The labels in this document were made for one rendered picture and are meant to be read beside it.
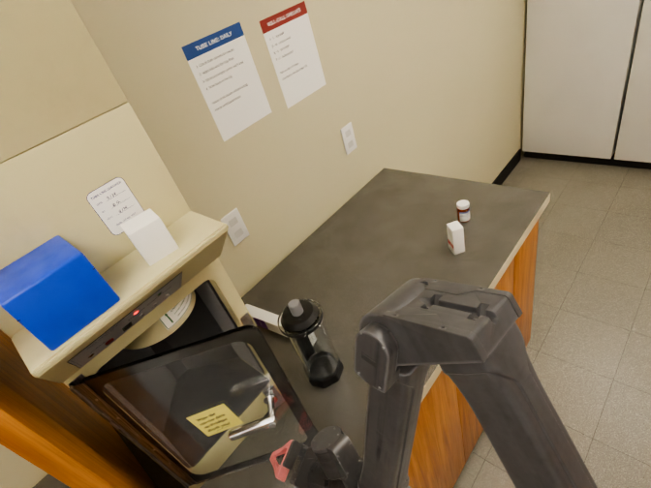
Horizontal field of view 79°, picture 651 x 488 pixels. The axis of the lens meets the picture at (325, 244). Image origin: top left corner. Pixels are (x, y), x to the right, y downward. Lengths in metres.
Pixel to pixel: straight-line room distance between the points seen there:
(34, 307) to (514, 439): 0.53
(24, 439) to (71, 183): 0.35
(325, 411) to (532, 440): 0.71
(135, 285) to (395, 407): 0.40
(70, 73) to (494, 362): 0.62
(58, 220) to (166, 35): 0.68
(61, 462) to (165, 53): 0.93
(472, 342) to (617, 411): 1.85
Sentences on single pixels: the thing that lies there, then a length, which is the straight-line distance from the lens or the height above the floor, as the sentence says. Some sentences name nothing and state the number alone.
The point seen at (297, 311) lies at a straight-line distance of 0.91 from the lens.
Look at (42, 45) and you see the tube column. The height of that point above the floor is 1.81.
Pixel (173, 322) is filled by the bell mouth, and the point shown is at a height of 1.33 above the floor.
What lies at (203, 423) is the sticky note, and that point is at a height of 1.19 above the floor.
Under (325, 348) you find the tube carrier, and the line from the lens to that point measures 0.98.
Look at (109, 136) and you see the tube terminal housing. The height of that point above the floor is 1.68.
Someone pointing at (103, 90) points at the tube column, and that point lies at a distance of 0.69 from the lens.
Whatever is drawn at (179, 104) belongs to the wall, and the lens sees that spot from 1.22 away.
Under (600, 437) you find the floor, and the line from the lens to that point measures 2.08.
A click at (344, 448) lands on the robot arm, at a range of 0.71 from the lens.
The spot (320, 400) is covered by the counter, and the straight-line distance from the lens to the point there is 1.07.
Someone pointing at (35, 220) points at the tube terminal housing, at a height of 1.63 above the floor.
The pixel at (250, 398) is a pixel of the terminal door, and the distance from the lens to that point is 0.78.
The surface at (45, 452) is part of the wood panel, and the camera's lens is 0.72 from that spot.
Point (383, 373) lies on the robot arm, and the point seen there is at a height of 1.50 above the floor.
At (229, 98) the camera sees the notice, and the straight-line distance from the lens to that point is 1.30.
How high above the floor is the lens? 1.82
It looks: 36 degrees down
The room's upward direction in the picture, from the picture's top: 19 degrees counter-clockwise
